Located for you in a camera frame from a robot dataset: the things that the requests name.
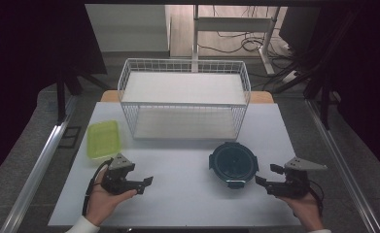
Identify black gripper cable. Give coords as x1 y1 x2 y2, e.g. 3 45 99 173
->
82 159 114 217
308 179 326 216

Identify white wire shelf rack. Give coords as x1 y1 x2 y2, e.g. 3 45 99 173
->
117 57 252 141

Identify person's left hand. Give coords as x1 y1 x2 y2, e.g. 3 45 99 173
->
86 168 138 227

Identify wooden table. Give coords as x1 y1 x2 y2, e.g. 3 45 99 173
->
99 90 275 105

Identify person's right hand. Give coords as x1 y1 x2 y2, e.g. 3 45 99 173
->
276 190 326 232

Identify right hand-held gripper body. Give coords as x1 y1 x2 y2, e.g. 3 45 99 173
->
266 156 328 199

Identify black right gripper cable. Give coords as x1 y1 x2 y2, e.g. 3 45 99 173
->
308 179 326 216

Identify green plastic container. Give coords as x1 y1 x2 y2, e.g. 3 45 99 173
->
86 119 121 160

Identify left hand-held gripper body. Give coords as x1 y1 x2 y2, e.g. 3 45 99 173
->
100 152 137 196

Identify white metal desk frame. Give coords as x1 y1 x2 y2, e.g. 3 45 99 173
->
191 4 281 76

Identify white cabinet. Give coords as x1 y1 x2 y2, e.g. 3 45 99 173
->
85 3 172 52

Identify black metal stand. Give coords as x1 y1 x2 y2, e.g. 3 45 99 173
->
303 64 341 130
55 64 113 125

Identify dark curtain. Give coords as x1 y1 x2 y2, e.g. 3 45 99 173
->
0 0 108 188
320 0 380 183

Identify aluminium rail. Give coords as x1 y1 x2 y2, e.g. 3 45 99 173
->
305 98 380 233
0 96 79 233

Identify dark round lidded container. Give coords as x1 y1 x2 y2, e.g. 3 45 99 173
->
208 141 260 189

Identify black floor cables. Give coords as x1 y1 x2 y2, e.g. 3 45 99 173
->
196 6 295 61

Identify black floor frame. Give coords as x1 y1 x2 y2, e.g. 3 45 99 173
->
58 125 83 150

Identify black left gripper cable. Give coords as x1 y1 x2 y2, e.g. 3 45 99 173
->
82 159 114 217

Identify white power strip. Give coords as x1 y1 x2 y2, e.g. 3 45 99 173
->
279 69 300 85

